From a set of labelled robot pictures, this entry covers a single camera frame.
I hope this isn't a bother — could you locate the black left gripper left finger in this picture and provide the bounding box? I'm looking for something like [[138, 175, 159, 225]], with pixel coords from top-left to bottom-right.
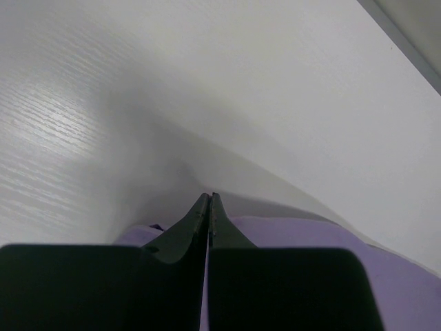
[[1, 194, 209, 330]]

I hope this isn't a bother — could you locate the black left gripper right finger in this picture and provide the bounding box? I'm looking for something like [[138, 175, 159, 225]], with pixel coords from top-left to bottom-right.
[[207, 194, 383, 330]]

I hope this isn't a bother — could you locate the purple t shirt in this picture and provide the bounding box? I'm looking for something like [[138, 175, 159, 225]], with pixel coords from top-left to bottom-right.
[[117, 212, 440, 330]]

